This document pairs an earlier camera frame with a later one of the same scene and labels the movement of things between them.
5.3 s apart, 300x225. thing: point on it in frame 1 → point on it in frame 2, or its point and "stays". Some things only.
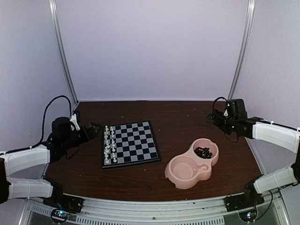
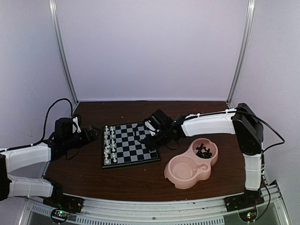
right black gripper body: (228, 126) → (163, 139)
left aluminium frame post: (53, 16) stays
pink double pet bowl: (187, 170) stays
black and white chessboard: (129, 144) stays
